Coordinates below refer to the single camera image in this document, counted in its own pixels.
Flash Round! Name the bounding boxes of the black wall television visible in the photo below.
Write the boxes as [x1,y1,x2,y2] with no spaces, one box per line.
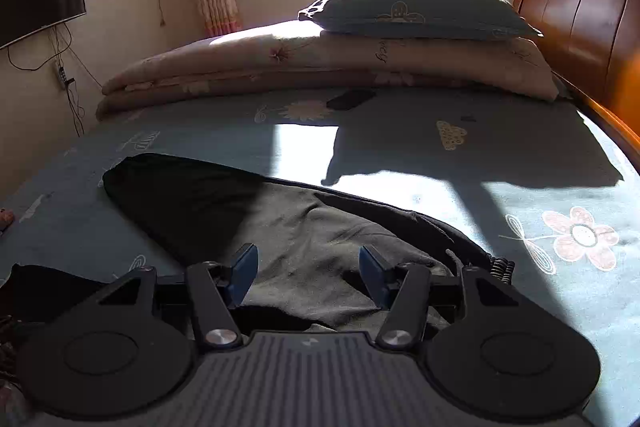
[0,0,87,50]

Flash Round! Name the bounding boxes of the black pants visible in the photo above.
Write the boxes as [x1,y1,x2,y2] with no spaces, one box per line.
[0,153,516,343]

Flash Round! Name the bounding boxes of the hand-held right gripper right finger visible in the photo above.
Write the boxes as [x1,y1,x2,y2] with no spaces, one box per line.
[359,244,521,350]

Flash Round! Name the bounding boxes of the wooden headboard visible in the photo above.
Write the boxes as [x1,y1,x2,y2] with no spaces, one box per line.
[512,0,640,168]

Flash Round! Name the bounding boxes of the blue floral bed sheet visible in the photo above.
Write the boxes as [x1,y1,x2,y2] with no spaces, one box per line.
[0,87,640,427]

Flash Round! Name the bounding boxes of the black television cables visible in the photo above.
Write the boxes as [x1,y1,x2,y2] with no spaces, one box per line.
[7,24,104,138]

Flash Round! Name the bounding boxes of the blue floral pillow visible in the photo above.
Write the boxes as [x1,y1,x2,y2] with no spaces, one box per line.
[298,0,544,40]

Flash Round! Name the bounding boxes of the pink floral folded quilt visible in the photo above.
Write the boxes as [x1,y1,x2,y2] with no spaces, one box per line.
[95,19,501,122]
[320,31,560,102]

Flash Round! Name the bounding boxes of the small black flat object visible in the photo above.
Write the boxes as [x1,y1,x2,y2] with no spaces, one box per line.
[326,88,377,112]

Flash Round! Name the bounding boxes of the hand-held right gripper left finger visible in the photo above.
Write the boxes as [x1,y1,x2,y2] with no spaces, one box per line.
[97,243,259,350]

